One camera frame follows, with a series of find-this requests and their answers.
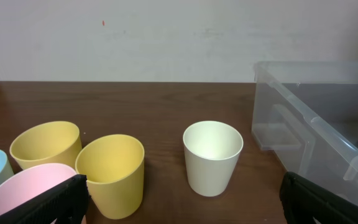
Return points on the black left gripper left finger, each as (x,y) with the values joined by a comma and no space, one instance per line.
(66,202)

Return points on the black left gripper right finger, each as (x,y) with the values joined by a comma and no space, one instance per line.
(304,202)

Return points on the pink cup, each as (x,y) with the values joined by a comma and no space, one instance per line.
(30,183)

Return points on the yellow cup front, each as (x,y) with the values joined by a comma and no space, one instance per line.
(114,168)

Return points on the yellow cup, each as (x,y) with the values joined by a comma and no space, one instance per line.
(52,142)
(114,168)

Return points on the yellow cup rear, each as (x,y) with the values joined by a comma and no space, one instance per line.
(52,142)

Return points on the clear plastic storage bin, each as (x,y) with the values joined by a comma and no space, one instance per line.
(307,114)

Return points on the white cup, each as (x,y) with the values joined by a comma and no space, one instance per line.
(212,149)

